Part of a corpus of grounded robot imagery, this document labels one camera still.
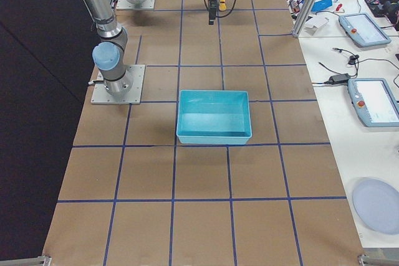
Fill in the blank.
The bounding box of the metal base plate near car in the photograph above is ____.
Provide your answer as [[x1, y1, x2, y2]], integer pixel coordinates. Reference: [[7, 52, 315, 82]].
[[116, 0, 155, 11]]

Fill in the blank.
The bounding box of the teach pendant far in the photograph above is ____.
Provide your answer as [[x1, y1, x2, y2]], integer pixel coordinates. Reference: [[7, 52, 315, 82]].
[[339, 13, 392, 47]]

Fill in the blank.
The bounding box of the yellow beetle toy car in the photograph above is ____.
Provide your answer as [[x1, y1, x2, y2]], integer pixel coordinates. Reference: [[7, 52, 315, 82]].
[[218, 0, 227, 11]]

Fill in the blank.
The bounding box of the light blue plastic bin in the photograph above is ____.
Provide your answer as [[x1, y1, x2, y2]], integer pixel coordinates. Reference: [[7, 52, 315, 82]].
[[176, 90, 252, 145]]

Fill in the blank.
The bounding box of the teach pendant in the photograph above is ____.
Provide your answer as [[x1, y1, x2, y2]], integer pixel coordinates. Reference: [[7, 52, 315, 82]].
[[347, 78, 398, 128], [339, 13, 392, 47]]

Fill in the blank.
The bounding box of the metal corner bracket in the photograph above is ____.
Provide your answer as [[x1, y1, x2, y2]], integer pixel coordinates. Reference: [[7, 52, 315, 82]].
[[0, 255, 52, 266], [357, 255, 399, 266]]

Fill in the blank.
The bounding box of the pale blue round plate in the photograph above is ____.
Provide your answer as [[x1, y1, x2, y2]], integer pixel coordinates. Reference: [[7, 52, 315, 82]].
[[352, 179, 398, 235]]

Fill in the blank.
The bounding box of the blue flat box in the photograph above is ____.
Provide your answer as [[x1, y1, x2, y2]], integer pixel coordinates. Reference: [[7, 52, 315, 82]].
[[311, 0, 332, 12]]

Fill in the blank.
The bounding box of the black cable on car-side arm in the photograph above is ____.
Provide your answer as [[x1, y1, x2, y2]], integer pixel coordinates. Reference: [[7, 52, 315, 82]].
[[202, 0, 238, 19]]

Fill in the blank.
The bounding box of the black power adapter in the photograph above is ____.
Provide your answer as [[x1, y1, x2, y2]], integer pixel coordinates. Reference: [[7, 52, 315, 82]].
[[328, 73, 350, 85]]

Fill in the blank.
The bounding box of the white cardboard box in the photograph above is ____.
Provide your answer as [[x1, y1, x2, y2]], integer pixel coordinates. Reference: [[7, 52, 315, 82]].
[[304, 16, 329, 35]]

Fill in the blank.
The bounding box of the metal base plate near bin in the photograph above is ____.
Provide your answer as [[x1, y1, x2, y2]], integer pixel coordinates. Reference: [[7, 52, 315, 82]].
[[90, 65, 145, 105]]

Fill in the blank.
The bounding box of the teach pendant near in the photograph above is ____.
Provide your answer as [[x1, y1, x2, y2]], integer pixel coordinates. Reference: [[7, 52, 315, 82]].
[[347, 78, 398, 128]]

